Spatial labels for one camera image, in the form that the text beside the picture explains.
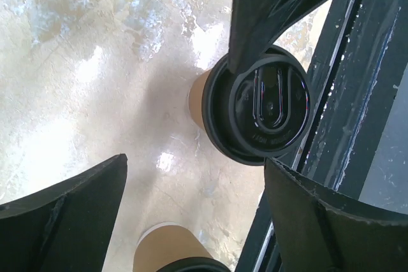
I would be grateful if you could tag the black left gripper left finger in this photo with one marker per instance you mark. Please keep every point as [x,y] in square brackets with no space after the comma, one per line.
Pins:
[67,226]

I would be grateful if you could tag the black plastic cup lid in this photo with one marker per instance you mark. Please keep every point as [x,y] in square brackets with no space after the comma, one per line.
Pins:
[195,264]

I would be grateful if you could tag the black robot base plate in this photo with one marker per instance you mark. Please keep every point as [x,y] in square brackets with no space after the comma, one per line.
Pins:
[357,143]

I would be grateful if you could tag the brown paper cup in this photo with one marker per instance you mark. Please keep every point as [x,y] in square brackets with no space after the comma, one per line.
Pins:
[194,99]
[165,243]

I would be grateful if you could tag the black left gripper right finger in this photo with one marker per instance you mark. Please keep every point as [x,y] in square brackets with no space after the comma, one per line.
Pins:
[319,229]

